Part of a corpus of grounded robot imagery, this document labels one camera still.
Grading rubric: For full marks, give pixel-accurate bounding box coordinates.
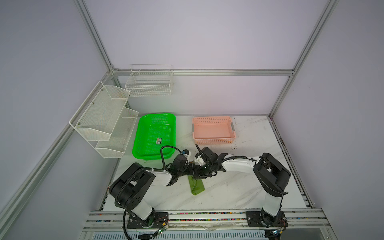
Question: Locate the white mesh two-tier shelf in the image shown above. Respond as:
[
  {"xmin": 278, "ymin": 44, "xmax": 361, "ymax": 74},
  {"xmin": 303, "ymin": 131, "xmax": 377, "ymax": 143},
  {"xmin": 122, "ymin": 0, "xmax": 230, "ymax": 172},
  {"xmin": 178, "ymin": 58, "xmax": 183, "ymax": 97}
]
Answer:
[{"xmin": 69, "ymin": 82, "xmax": 139, "ymax": 159}]

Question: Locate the aluminium frame post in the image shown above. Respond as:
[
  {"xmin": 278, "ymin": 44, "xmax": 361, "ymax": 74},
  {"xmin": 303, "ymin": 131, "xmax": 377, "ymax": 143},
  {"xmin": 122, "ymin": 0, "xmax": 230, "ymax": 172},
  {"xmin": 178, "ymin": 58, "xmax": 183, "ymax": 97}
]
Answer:
[{"xmin": 269, "ymin": 0, "xmax": 339, "ymax": 118}]

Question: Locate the black corrugated right cable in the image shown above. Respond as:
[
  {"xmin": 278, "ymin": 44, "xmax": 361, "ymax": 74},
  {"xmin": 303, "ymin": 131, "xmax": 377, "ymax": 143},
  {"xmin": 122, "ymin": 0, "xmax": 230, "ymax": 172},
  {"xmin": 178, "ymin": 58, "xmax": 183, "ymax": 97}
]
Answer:
[{"xmin": 195, "ymin": 143, "xmax": 259, "ymax": 172}]

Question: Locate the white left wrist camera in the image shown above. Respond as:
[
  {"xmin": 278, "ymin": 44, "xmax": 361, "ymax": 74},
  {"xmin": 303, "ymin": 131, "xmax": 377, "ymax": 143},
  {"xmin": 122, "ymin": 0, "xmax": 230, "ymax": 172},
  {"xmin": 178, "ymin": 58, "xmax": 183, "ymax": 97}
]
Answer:
[{"xmin": 182, "ymin": 150, "xmax": 192, "ymax": 161}]

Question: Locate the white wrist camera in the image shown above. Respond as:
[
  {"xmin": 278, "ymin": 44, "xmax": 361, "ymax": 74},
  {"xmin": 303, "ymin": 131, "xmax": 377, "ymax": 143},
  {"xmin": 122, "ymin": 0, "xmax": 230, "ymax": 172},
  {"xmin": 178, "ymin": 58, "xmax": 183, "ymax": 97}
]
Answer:
[
  {"xmin": 195, "ymin": 154, "xmax": 206, "ymax": 166},
  {"xmin": 182, "ymin": 150, "xmax": 192, "ymax": 161}
]

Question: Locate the pink perforated plastic basket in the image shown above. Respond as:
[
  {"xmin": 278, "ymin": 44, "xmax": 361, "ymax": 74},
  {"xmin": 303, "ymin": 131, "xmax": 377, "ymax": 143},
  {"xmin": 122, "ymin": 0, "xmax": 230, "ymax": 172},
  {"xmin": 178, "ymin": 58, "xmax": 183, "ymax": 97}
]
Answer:
[{"xmin": 193, "ymin": 116, "xmax": 237, "ymax": 145}]

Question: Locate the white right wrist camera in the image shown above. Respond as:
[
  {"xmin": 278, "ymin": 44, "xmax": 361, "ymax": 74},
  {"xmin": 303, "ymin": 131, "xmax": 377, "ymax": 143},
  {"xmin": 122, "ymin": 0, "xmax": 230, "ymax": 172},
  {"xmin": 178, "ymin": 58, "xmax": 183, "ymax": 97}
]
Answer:
[{"xmin": 195, "ymin": 154, "xmax": 206, "ymax": 166}]

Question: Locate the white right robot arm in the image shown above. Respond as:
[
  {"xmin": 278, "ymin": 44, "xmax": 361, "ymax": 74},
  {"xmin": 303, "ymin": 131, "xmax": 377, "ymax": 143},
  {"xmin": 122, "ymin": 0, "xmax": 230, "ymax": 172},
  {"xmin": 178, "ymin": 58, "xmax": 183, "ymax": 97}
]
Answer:
[{"xmin": 190, "ymin": 147, "xmax": 291, "ymax": 227}]

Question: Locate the bright green plastic basket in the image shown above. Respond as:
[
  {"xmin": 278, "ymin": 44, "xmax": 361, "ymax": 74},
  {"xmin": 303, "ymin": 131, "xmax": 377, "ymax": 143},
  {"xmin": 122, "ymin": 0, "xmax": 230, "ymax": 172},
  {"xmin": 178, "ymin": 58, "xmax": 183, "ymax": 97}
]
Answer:
[{"xmin": 132, "ymin": 113, "xmax": 176, "ymax": 161}]

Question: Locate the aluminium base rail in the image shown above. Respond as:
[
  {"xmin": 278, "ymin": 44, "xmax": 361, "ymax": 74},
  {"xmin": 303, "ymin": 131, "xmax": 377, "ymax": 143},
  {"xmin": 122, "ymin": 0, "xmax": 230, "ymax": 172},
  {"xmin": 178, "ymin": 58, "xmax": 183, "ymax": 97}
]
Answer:
[{"xmin": 83, "ymin": 208, "xmax": 331, "ymax": 232}]

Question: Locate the white wire basket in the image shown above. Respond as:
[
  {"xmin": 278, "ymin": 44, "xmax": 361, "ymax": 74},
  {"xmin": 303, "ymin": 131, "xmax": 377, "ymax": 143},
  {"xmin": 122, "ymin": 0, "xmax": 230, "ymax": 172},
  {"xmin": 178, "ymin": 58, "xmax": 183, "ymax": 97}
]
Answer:
[{"xmin": 125, "ymin": 65, "xmax": 174, "ymax": 97}]

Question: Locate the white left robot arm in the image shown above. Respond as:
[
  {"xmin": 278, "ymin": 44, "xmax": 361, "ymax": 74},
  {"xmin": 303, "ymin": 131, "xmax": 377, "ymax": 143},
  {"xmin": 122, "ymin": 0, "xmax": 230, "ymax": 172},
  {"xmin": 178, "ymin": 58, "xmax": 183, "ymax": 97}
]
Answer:
[{"xmin": 109, "ymin": 150, "xmax": 191, "ymax": 225}]

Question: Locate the green paper napkin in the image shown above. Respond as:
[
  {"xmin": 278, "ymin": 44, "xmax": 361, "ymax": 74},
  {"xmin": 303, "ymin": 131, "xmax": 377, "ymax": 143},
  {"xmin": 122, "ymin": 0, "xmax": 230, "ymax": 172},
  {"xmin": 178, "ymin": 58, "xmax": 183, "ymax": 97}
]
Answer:
[{"xmin": 188, "ymin": 176, "xmax": 205, "ymax": 196}]

